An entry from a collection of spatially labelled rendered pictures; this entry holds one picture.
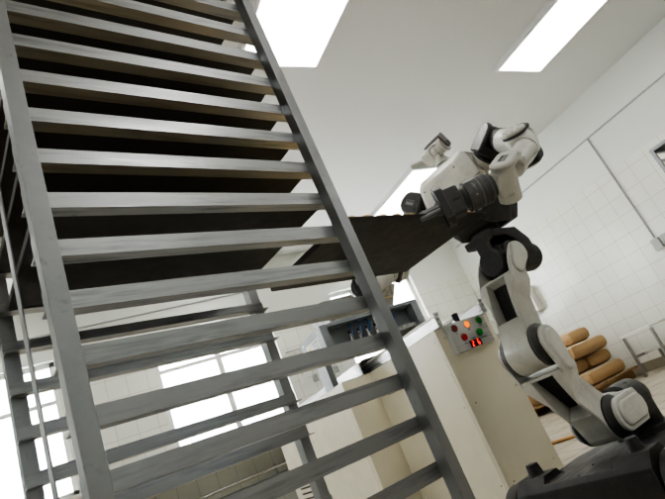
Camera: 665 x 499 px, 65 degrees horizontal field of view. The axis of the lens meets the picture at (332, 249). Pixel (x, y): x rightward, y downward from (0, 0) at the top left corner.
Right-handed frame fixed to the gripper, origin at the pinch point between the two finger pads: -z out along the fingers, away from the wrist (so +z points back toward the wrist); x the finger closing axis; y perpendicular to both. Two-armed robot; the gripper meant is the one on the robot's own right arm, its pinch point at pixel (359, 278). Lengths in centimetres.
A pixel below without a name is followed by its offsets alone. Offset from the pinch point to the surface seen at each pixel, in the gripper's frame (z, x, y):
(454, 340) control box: 73, -24, 29
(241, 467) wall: 386, -26, -187
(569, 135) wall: 407, 173, 298
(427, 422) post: -62, -50, 0
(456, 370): 73, -37, 24
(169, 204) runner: -87, 3, -27
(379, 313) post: -62, -26, 1
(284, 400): -31, -31, -31
